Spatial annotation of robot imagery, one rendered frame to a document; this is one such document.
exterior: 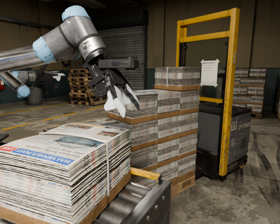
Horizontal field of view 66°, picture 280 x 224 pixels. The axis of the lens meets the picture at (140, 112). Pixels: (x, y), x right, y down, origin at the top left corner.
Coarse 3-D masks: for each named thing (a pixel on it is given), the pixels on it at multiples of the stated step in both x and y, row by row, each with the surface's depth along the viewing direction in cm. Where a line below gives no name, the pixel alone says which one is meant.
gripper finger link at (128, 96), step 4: (120, 88) 68; (124, 88) 67; (128, 88) 67; (124, 92) 67; (128, 92) 66; (132, 92) 68; (124, 96) 69; (128, 96) 68; (132, 96) 67; (124, 100) 70; (128, 100) 69; (132, 100) 68; (136, 100) 68; (124, 104) 71; (136, 104) 68
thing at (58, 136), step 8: (40, 136) 76; (48, 136) 77; (56, 136) 77; (64, 136) 77; (72, 136) 76; (80, 136) 76; (96, 144) 68; (104, 144) 69; (104, 152) 69; (104, 160) 69; (104, 168) 70; (104, 176) 71; (104, 184) 71; (104, 192) 72
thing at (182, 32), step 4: (180, 28) 268; (184, 28) 265; (180, 32) 269; (184, 32) 266; (180, 36) 270; (184, 36) 267; (176, 44) 268; (180, 44) 265; (176, 48) 269; (180, 48) 266; (176, 52) 270; (180, 52) 267; (184, 52) 270; (176, 56) 270; (180, 56) 268; (176, 60) 271; (180, 60) 268; (176, 64) 272; (180, 64) 269
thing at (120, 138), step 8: (56, 128) 86; (64, 128) 86; (72, 128) 86; (80, 128) 85; (88, 128) 85; (96, 128) 85; (104, 128) 86; (112, 128) 86; (120, 128) 86; (96, 136) 76; (104, 136) 76; (112, 136) 76; (120, 136) 79; (128, 136) 85; (112, 144) 74; (120, 144) 79; (128, 144) 86; (112, 152) 74; (120, 152) 80; (128, 152) 87; (112, 160) 75; (120, 160) 80; (128, 160) 88; (112, 168) 75; (120, 168) 82; (128, 168) 89; (112, 176) 77; (120, 176) 82; (112, 184) 77
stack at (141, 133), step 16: (48, 128) 161; (128, 128) 170; (144, 128) 181; (160, 128) 194; (176, 128) 207; (160, 144) 196; (176, 144) 211; (144, 160) 186; (160, 160) 199; (176, 160) 215; (176, 176) 218; (176, 192) 222
